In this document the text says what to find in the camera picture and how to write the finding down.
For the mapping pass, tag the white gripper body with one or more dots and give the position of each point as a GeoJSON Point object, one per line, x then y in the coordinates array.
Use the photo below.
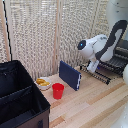
{"type": "Point", "coordinates": [93, 66]}

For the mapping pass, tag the blue hardcover book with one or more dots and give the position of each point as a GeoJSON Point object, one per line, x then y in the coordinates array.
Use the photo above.
{"type": "Point", "coordinates": [69, 74]}

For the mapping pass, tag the red plastic cup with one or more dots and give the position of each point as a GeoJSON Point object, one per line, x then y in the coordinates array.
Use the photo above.
{"type": "Point", "coordinates": [57, 91]}

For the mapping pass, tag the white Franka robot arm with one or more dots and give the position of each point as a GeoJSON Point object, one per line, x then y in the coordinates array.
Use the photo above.
{"type": "Point", "coordinates": [100, 45]}

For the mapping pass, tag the black dish rack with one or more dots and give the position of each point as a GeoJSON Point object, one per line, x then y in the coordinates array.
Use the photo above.
{"type": "Point", "coordinates": [118, 61]}

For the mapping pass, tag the yellow food piece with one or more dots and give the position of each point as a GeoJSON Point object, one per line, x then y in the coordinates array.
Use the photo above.
{"type": "Point", "coordinates": [45, 84]}
{"type": "Point", "coordinates": [40, 80]}

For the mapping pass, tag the white bowl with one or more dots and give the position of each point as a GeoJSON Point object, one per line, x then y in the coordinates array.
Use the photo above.
{"type": "Point", "coordinates": [43, 85]}

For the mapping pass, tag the woven folding screen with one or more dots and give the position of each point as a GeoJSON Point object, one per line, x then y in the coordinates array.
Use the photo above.
{"type": "Point", "coordinates": [33, 36]}

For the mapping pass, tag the black fabric storage box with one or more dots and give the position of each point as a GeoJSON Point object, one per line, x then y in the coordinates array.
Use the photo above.
{"type": "Point", "coordinates": [18, 96]}

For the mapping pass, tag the thin black pole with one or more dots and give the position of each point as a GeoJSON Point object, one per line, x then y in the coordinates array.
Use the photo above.
{"type": "Point", "coordinates": [7, 30]}

